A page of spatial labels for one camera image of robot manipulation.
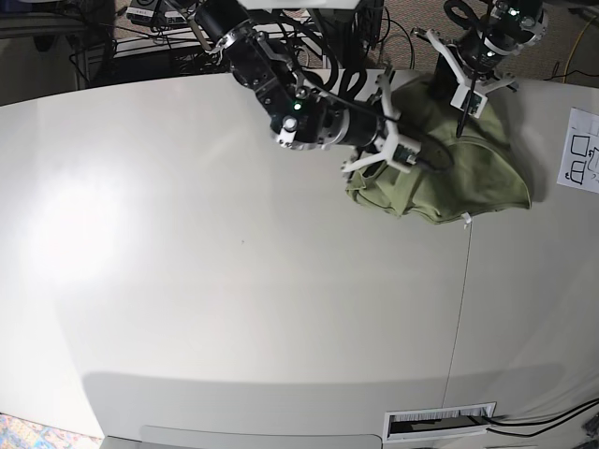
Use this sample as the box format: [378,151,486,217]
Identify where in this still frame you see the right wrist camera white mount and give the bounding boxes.
[386,134,421,173]

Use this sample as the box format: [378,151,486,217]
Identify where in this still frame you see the white instruction paper sheet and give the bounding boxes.
[557,108,599,194]

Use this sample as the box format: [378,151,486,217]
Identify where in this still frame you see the black cables at table edge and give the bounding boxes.
[486,399,599,439]

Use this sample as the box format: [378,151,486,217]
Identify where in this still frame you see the green T-shirt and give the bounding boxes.
[345,75,532,225]

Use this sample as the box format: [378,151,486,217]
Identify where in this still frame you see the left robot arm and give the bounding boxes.
[412,1,548,99]

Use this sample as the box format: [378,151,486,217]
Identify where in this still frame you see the left camera black cable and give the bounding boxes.
[456,0,492,138]

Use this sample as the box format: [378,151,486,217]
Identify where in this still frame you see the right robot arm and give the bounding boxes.
[193,1,409,173]

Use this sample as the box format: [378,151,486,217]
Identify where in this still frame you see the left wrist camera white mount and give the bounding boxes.
[450,84,488,119]

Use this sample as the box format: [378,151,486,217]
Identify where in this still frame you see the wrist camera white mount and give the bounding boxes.
[450,84,488,119]
[386,134,421,173]

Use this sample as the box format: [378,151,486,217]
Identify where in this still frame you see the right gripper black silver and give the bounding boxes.
[335,67,402,174]

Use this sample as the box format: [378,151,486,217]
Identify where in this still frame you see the white cable grommet tray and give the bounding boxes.
[382,402,497,443]

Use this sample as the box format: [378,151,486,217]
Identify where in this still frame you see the yellow cable on floor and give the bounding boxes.
[563,13,598,79]

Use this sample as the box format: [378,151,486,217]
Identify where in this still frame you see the grey device boxes with labels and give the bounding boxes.
[125,0,199,28]

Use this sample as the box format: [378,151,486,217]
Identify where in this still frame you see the black table leg column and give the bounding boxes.
[308,8,362,68]

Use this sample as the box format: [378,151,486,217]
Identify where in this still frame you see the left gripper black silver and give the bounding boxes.
[411,28,504,98]

